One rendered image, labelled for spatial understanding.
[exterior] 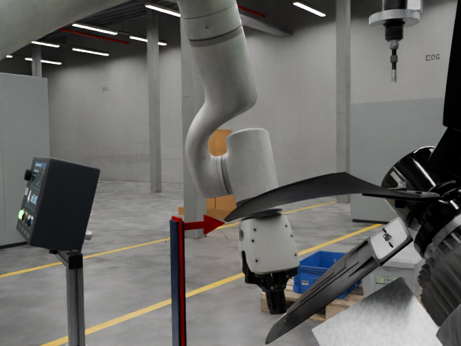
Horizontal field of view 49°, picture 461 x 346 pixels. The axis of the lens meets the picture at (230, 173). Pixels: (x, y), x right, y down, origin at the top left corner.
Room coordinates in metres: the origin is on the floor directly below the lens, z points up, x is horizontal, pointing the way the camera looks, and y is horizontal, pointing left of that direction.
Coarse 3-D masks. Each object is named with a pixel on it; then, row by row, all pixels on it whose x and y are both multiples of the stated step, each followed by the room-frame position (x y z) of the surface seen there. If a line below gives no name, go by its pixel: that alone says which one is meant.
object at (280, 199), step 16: (320, 176) 0.53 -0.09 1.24; (336, 176) 0.53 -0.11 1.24; (352, 176) 0.53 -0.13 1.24; (272, 192) 0.58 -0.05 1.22; (288, 192) 0.59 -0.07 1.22; (304, 192) 0.60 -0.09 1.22; (320, 192) 0.62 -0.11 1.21; (336, 192) 0.63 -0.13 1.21; (352, 192) 0.64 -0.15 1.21; (368, 192) 0.63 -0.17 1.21; (384, 192) 0.62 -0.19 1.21; (400, 192) 0.63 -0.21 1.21; (240, 208) 0.64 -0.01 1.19; (256, 208) 0.67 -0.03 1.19
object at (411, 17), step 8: (408, 0) 0.72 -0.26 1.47; (416, 0) 0.72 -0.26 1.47; (408, 8) 0.72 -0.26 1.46; (416, 8) 0.72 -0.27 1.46; (376, 16) 0.73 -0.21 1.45; (384, 16) 0.72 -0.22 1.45; (392, 16) 0.71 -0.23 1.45; (400, 16) 0.71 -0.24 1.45; (408, 16) 0.71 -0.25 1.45; (416, 16) 0.72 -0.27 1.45; (376, 24) 0.75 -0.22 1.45; (408, 24) 0.75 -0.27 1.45
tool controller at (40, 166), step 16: (48, 160) 1.07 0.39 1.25; (32, 176) 1.20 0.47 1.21; (48, 176) 1.05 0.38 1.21; (64, 176) 1.07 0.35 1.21; (80, 176) 1.09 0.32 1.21; (96, 176) 1.10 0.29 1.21; (32, 192) 1.15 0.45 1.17; (48, 192) 1.05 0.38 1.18; (64, 192) 1.07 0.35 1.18; (80, 192) 1.09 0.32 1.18; (32, 208) 1.10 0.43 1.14; (48, 208) 1.05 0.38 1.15; (64, 208) 1.07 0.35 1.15; (80, 208) 1.09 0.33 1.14; (16, 224) 1.26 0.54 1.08; (32, 224) 1.05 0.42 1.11; (48, 224) 1.05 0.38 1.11; (64, 224) 1.07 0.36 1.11; (80, 224) 1.08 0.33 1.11; (32, 240) 1.04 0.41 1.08; (48, 240) 1.05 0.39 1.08; (64, 240) 1.07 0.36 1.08; (80, 240) 1.08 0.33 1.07
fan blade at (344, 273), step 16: (368, 240) 0.85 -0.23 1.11; (352, 256) 0.85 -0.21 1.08; (368, 256) 0.80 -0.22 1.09; (336, 272) 0.85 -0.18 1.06; (352, 272) 0.80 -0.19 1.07; (368, 272) 0.78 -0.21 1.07; (320, 288) 0.84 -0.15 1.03; (336, 288) 0.80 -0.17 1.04; (304, 304) 0.84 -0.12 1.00; (320, 304) 0.79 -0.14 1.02; (288, 320) 0.83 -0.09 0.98; (304, 320) 0.78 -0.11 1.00; (272, 336) 0.80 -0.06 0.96
